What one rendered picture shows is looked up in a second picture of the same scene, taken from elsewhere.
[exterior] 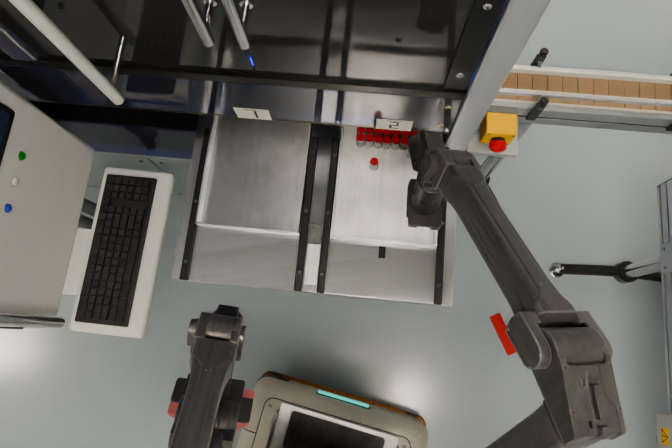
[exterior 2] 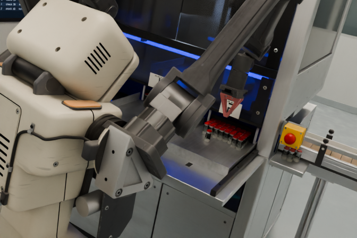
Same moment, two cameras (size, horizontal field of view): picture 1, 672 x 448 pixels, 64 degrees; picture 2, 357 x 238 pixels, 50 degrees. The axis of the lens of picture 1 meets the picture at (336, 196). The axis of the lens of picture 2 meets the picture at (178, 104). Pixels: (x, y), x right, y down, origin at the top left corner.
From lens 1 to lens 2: 123 cm
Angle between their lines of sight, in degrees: 56
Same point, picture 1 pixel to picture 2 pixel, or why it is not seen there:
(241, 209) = not seen: hidden behind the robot
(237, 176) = (126, 114)
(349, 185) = (187, 139)
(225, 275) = not seen: hidden behind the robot
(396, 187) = (215, 151)
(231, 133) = (136, 105)
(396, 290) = (187, 179)
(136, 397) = not seen: outside the picture
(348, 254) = (166, 156)
